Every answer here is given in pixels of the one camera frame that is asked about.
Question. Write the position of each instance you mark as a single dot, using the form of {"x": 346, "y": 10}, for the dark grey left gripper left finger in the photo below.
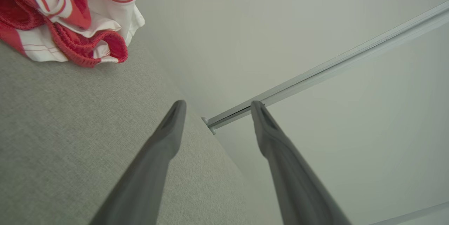
{"x": 147, "y": 176}

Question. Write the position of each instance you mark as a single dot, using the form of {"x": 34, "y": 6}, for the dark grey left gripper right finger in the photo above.
{"x": 291, "y": 183}

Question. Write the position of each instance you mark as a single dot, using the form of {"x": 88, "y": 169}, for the grey fabric sofa cushion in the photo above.
{"x": 70, "y": 113}

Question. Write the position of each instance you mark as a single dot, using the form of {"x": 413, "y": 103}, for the grey partition post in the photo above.
{"x": 315, "y": 70}

